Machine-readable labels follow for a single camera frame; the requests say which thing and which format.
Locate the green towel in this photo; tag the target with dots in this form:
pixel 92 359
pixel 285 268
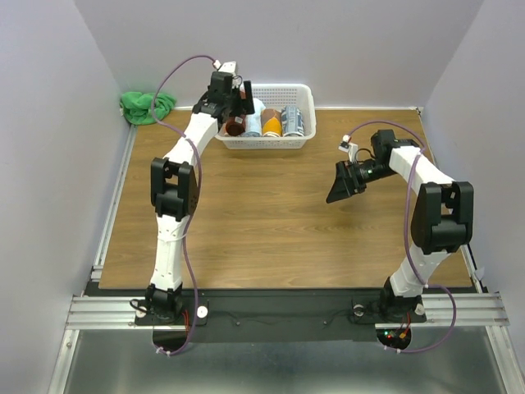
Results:
pixel 144 109

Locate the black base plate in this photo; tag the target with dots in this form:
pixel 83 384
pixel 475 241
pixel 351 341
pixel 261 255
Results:
pixel 266 315

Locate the brown orange rolled towel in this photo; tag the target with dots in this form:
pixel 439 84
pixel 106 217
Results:
pixel 271 123

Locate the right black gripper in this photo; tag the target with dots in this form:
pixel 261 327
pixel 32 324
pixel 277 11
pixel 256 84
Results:
pixel 346 182

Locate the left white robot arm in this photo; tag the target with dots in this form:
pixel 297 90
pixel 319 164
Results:
pixel 175 187

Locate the white plastic basket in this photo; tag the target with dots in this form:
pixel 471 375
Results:
pixel 276 96

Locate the aluminium frame rail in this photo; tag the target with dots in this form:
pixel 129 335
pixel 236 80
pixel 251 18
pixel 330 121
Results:
pixel 89 359

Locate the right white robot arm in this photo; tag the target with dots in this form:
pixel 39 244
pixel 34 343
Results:
pixel 438 218

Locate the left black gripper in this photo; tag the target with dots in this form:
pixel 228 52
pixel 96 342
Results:
pixel 248 89

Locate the white blue rolled towel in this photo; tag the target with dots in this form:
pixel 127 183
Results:
pixel 253 125

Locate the grey patterned rolled towel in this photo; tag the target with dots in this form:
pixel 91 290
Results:
pixel 292 122

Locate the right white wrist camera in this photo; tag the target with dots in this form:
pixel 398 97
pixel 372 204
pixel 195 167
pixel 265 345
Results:
pixel 350 148

